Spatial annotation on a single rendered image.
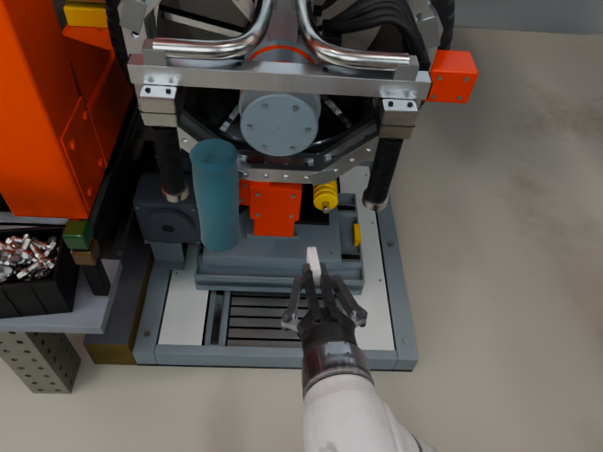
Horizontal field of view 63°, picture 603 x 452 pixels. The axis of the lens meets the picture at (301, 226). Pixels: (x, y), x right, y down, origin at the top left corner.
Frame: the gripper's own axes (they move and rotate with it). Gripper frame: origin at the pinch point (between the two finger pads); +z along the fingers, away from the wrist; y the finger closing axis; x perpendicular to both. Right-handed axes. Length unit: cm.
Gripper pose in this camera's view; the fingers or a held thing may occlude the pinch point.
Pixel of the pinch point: (313, 265)
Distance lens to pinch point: 82.6
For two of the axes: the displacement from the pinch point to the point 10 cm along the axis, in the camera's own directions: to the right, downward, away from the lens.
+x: -0.4, 8.3, 5.6
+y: -9.9, 0.2, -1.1
